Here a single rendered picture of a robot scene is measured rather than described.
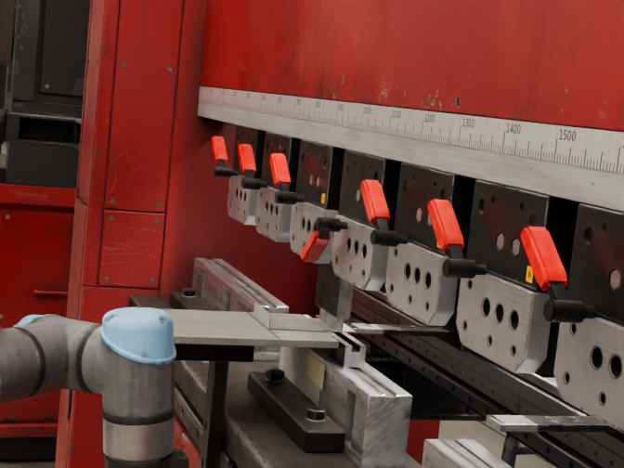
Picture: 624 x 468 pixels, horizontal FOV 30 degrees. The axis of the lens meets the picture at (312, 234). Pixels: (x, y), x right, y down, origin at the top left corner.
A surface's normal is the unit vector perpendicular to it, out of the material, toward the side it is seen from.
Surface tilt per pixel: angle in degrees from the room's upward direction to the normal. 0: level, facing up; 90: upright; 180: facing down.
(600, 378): 90
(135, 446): 91
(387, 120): 90
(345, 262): 90
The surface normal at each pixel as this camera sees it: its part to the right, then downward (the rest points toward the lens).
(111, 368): -0.48, 0.11
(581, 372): -0.95, -0.06
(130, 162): 0.30, 0.14
